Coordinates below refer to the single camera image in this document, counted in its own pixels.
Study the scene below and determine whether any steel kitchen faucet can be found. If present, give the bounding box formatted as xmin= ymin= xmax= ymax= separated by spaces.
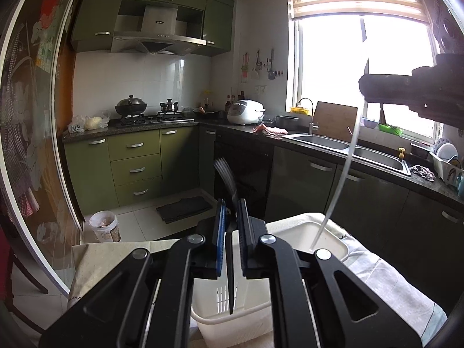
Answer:
xmin=298 ymin=97 xmax=318 ymax=135

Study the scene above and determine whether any dark floor mat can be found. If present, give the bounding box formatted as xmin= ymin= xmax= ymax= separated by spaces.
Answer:
xmin=157 ymin=196 xmax=212 ymax=224

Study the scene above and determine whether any dish rack with dishes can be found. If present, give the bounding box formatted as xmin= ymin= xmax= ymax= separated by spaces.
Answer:
xmin=430 ymin=137 xmax=463 ymax=189

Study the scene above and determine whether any white plastic utensil holder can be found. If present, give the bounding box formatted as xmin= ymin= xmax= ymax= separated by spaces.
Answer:
xmin=189 ymin=212 xmax=351 ymax=347

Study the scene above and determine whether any wooden cutting board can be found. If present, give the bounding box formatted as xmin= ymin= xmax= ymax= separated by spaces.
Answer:
xmin=313 ymin=101 xmax=358 ymax=142

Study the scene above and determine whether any steel double sink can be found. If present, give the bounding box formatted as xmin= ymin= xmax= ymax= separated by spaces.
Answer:
xmin=283 ymin=134 xmax=411 ymax=177

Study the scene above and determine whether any pink dish cloth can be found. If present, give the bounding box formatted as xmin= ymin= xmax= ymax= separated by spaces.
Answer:
xmin=253 ymin=123 xmax=289 ymax=137

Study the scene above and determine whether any white trash bucket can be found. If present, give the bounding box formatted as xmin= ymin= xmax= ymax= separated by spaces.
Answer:
xmin=89 ymin=211 xmax=121 ymax=243

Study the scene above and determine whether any white rice cooker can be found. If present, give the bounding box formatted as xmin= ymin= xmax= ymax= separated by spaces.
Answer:
xmin=227 ymin=100 xmax=265 ymax=126

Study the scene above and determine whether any gas stove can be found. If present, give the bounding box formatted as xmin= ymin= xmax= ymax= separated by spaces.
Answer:
xmin=112 ymin=112 xmax=194 ymax=128

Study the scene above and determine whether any patterned tablecloth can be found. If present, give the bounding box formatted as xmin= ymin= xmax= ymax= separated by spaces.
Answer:
xmin=68 ymin=222 xmax=447 ymax=347

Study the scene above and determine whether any small black pot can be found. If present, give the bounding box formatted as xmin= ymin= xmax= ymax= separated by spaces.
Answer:
xmin=160 ymin=98 xmax=179 ymax=114

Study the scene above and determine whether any black wok with lid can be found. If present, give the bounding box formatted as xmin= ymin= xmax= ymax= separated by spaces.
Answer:
xmin=115 ymin=94 xmax=147 ymax=117

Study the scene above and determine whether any plastic bag with food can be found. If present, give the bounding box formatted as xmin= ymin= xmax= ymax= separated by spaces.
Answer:
xmin=68 ymin=111 xmax=110 ymax=133

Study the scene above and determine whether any sliding glass door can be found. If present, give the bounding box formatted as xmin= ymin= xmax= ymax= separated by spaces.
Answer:
xmin=1 ymin=0 xmax=83 ymax=296

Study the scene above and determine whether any checkered apron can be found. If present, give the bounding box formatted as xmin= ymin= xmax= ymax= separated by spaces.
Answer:
xmin=1 ymin=81 xmax=39 ymax=218

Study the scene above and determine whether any steel range hood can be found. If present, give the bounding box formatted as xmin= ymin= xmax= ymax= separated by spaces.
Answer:
xmin=111 ymin=4 xmax=207 ymax=56

